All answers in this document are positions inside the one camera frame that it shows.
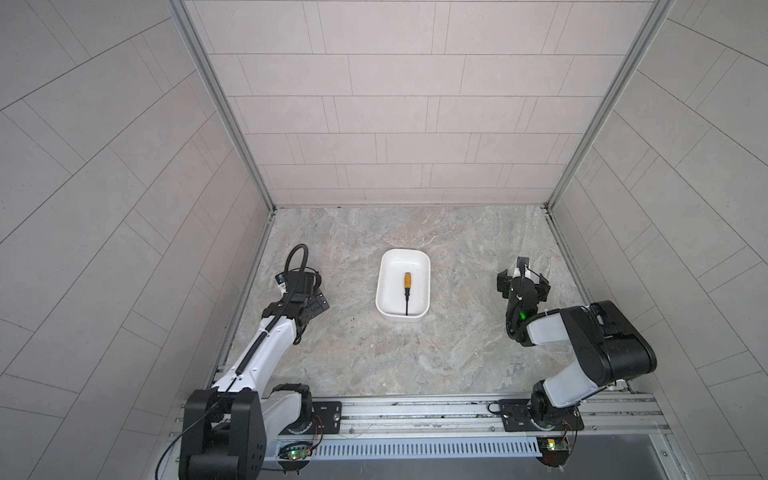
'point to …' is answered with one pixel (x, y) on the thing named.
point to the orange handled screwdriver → (407, 286)
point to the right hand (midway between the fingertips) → (520, 269)
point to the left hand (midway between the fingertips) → (313, 300)
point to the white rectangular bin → (390, 293)
